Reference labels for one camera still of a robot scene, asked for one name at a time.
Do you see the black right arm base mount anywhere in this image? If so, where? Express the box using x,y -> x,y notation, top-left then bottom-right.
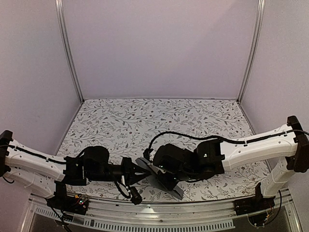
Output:
233,183 -> 275,216

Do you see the aluminium frame post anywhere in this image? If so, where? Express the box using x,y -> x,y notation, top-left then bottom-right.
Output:
237,0 -> 265,104
55,0 -> 84,104

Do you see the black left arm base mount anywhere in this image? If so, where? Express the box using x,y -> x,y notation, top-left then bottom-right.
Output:
46,195 -> 89,215

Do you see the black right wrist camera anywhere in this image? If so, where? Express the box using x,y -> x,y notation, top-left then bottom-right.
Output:
143,148 -> 153,161

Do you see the floral patterned table mat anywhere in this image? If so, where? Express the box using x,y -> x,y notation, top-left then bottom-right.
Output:
57,99 -> 270,203

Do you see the right aluminium frame post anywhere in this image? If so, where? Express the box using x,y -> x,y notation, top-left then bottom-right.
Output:
237,0 -> 265,104

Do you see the black left camera cable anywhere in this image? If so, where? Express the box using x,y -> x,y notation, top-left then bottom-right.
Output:
113,180 -> 132,199

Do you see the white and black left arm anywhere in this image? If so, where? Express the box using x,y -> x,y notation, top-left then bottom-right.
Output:
0,130 -> 151,210

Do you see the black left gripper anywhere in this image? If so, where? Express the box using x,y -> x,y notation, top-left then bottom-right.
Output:
88,157 -> 151,187

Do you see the black camera cable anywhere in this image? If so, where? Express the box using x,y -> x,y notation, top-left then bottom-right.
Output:
147,131 -> 247,155
113,180 -> 132,199

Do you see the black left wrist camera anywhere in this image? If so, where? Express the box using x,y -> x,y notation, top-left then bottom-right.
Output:
130,187 -> 142,205

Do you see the black right camera cable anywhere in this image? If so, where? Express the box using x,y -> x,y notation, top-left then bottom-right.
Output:
147,131 -> 247,155

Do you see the aluminium slotted front rail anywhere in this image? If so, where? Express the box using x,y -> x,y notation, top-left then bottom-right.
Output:
21,191 -> 304,232

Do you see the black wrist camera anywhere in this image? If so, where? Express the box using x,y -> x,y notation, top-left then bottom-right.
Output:
130,187 -> 142,205
143,148 -> 153,161

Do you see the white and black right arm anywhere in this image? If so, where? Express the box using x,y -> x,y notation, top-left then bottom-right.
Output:
152,116 -> 309,211

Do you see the left aluminium frame post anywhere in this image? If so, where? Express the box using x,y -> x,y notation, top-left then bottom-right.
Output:
55,0 -> 84,104

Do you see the grey-blue envelope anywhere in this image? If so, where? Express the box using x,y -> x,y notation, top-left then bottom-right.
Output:
135,158 -> 184,200

